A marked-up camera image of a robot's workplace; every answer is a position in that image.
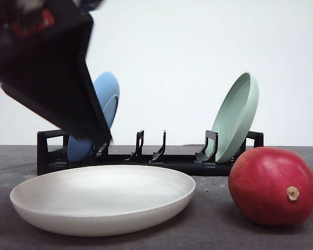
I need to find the green plate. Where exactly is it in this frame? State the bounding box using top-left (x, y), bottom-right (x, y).
top-left (212, 72), bottom-right (259, 163)

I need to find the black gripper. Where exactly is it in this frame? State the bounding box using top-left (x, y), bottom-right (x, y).
top-left (0, 0), bottom-right (113, 146)

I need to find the black dish rack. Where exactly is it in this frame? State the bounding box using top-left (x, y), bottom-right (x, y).
top-left (38, 129), bottom-right (264, 176)

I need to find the red pomegranate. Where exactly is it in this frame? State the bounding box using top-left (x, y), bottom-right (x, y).
top-left (228, 147), bottom-right (313, 226)

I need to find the blue plate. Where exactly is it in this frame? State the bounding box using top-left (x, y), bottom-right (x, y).
top-left (67, 72), bottom-right (119, 162)

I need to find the white plate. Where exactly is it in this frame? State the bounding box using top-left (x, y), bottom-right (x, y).
top-left (10, 165), bottom-right (196, 237)

